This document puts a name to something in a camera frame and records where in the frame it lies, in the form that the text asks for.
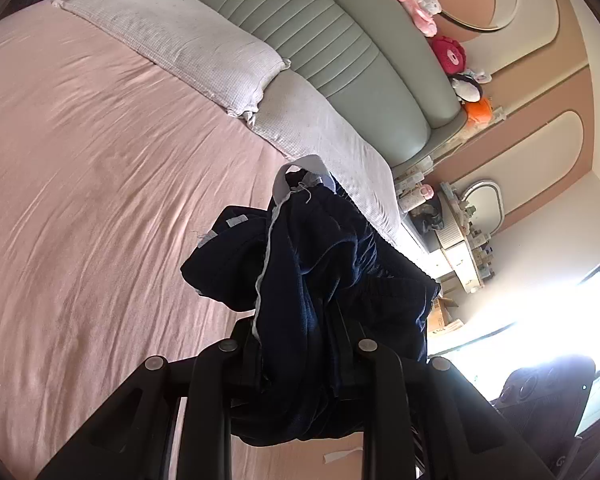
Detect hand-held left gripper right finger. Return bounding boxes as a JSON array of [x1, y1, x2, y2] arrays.
[[330, 305, 556, 480]]

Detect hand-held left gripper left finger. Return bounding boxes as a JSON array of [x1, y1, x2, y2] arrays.
[[35, 317, 262, 480]]

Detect navy shorts with white stripes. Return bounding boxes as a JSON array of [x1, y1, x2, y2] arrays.
[[180, 156, 442, 463]]

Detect cardboard box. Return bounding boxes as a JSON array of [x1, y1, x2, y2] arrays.
[[426, 297, 465, 335]]

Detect white nightstand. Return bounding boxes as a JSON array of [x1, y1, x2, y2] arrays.
[[399, 219, 452, 282]]

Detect white dressing table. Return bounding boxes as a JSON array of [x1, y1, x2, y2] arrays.
[[432, 195, 497, 295]]

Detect black handbag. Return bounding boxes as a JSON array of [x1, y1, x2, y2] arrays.
[[409, 199, 445, 237]]

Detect row of cosmetic bottles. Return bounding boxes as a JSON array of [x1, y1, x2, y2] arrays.
[[459, 199, 497, 282]]

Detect bright window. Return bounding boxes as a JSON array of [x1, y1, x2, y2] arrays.
[[427, 260, 600, 441]]

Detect black office chair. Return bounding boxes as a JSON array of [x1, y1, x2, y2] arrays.
[[492, 354, 597, 480]]

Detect oval vanity mirror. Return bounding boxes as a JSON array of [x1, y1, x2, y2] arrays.
[[451, 178, 504, 233]]

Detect pink checked pillow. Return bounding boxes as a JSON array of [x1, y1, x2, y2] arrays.
[[244, 69, 407, 247], [52, 0, 292, 121]]

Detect bed with pink sheet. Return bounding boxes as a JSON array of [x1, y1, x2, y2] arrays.
[[0, 0, 406, 480]]

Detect orange round plush toy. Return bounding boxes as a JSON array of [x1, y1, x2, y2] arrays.
[[462, 96, 495, 126]]

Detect black and white plush toy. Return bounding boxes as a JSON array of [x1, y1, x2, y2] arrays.
[[451, 72, 485, 103]]

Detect red plush toy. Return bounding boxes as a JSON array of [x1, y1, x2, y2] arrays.
[[430, 35, 467, 75]]

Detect grey padded headboard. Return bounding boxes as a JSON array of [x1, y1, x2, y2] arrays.
[[115, 0, 469, 162]]

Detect pink plush toy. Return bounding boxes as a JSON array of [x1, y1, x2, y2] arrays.
[[390, 0, 443, 37]]

